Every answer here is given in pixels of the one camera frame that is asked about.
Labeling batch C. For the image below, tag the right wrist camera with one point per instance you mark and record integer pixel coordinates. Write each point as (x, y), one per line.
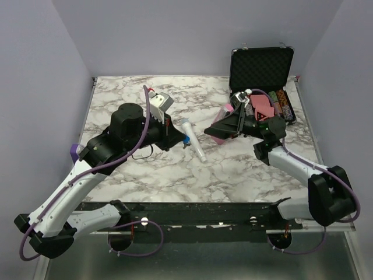
(241, 97)

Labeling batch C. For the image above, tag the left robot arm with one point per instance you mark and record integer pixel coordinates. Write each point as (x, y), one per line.
(53, 227)

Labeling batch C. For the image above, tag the white toy microphone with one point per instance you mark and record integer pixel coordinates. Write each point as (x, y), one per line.
(188, 130)

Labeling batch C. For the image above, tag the pink card stack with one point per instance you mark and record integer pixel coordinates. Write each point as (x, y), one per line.
(262, 107)

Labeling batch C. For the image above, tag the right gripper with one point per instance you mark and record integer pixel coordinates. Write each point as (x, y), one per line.
(231, 125)

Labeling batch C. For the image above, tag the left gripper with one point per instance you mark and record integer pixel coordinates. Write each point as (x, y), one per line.
(170, 136)

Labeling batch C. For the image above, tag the purple box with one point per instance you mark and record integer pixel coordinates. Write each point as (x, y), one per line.
(77, 152)

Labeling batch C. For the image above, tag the pink metronome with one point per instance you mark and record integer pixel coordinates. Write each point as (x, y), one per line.
(224, 110)

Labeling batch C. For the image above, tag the blue key tag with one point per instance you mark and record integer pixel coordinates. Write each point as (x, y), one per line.
(186, 142)

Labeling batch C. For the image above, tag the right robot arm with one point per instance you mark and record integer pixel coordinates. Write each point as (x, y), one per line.
(330, 197)

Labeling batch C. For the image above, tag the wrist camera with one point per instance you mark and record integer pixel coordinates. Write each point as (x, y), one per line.
(159, 104)
(241, 97)

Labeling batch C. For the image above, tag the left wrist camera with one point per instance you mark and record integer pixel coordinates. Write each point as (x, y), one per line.
(159, 104)

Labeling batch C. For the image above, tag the black mounting rail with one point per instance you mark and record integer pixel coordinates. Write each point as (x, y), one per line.
(201, 222)

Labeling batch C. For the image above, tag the black poker chip case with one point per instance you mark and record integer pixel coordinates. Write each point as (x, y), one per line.
(267, 69)

